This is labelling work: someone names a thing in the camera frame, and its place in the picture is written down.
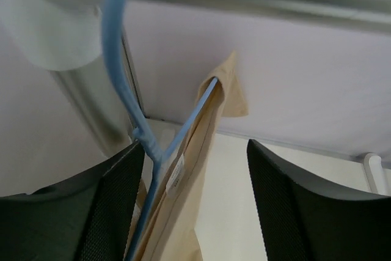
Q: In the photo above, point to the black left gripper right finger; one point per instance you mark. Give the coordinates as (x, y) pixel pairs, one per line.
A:
(306, 217)

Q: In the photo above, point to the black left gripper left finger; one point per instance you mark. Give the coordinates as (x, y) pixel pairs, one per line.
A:
(85, 217)

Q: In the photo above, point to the beige tank top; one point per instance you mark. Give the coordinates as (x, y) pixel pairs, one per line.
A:
(169, 233)

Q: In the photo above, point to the light blue hanger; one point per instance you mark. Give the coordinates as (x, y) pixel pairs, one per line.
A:
(111, 29)

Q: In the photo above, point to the metal clothes rack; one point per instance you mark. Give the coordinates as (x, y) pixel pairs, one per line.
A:
(317, 73)

